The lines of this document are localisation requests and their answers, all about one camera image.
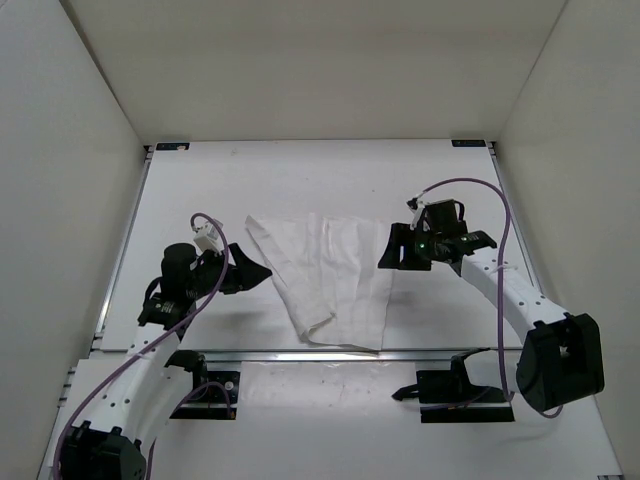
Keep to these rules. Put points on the white fabric skirt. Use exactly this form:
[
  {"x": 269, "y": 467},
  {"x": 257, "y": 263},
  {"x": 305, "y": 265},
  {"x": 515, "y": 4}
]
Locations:
[{"x": 325, "y": 269}]

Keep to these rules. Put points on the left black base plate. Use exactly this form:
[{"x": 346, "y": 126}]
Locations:
[{"x": 218, "y": 402}]

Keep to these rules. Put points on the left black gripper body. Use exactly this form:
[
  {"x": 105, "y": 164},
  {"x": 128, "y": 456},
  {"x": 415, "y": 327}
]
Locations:
[{"x": 206, "y": 277}]

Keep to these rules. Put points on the right blue corner label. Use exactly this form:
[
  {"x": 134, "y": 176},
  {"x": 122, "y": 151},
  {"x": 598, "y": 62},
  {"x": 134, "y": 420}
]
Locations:
[{"x": 468, "y": 143}]

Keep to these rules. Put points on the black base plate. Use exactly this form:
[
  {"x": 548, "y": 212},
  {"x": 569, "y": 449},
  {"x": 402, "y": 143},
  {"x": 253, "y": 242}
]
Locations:
[
  {"x": 218, "y": 402},
  {"x": 446, "y": 396}
]

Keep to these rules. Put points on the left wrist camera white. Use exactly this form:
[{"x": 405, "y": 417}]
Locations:
[{"x": 207, "y": 238}]

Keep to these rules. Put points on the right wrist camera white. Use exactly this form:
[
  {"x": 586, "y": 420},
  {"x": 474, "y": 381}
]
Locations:
[{"x": 417, "y": 207}]

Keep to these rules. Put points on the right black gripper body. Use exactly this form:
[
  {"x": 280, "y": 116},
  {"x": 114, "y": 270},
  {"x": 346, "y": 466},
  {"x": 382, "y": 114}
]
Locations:
[{"x": 425, "y": 248}]

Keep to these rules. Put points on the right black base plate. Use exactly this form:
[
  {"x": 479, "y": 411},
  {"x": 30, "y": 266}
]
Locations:
[{"x": 446, "y": 396}]

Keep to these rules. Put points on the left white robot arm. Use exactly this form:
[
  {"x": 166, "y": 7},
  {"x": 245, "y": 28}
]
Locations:
[{"x": 112, "y": 432}]

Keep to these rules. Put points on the left blue corner label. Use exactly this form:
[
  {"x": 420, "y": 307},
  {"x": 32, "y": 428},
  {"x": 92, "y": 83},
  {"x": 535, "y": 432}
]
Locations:
[{"x": 168, "y": 146}]

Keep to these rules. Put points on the blue corner label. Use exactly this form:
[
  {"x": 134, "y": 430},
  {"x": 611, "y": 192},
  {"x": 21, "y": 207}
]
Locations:
[
  {"x": 468, "y": 143},
  {"x": 168, "y": 146}
]

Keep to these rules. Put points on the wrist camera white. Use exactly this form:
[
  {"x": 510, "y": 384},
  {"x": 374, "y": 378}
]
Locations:
[
  {"x": 417, "y": 207},
  {"x": 207, "y": 238}
]

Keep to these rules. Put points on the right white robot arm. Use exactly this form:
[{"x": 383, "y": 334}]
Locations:
[{"x": 561, "y": 357}]

